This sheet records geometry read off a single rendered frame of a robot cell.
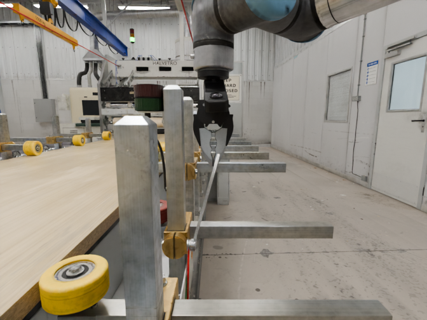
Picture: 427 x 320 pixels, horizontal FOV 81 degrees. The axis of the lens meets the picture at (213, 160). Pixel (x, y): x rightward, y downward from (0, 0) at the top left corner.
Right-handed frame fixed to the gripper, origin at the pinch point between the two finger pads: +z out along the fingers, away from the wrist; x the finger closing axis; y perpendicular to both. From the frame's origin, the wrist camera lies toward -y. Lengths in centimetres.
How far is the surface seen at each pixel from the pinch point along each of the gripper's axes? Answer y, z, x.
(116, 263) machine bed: 9.3, 31.4, 27.9
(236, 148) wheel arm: 72, 6, -12
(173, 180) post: -7.2, 2.7, 8.0
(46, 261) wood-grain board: -23.5, 10.5, 24.1
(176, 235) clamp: -9.5, 13.6, 7.3
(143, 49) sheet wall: 869, -247, 247
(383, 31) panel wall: 330, -133, -245
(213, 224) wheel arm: -1.9, 14.5, 0.0
